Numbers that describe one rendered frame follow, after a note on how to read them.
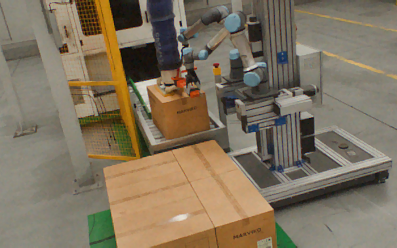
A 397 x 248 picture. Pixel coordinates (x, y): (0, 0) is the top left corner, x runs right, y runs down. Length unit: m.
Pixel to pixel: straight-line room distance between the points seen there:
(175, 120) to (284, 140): 0.96
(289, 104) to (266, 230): 0.99
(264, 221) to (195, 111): 1.36
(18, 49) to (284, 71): 9.65
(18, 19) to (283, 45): 9.68
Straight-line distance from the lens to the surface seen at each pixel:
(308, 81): 3.59
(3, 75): 6.39
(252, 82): 3.09
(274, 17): 3.39
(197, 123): 3.80
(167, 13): 3.71
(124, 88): 4.28
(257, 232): 2.83
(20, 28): 12.39
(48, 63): 4.14
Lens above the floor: 2.15
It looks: 23 degrees down
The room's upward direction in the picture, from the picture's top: 9 degrees counter-clockwise
